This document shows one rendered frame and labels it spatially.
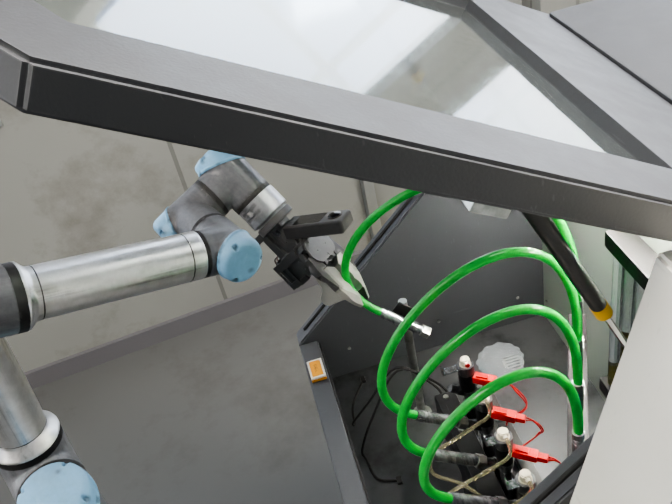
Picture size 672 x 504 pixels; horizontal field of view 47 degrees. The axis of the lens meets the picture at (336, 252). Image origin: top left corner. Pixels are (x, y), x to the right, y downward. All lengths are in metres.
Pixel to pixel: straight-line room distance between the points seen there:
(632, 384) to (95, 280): 0.69
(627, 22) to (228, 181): 0.70
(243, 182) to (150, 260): 0.25
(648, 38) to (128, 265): 0.86
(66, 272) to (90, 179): 1.75
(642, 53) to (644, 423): 0.62
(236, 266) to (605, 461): 0.58
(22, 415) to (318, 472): 1.43
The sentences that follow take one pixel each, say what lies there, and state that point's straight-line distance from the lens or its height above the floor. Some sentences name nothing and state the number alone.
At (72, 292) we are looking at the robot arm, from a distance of 1.09.
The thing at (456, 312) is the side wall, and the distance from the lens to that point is 1.67.
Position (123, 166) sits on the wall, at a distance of 2.82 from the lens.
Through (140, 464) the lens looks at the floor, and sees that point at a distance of 2.84.
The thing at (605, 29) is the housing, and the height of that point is 1.50.
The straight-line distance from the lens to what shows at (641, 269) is 1.18.
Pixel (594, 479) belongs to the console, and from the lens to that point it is 0.97.
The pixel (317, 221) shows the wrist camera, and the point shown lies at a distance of 1.26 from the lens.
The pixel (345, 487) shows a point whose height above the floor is 0.95.
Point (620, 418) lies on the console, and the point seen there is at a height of 1.36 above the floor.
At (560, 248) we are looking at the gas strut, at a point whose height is 1.57.
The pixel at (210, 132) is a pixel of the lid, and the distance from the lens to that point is 0.55.
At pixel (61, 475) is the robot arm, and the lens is 1.33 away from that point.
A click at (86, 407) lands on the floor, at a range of 3.13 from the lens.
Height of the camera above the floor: 2.05
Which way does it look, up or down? 37 degrees down
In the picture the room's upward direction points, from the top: 13 degrees counter-clockwise
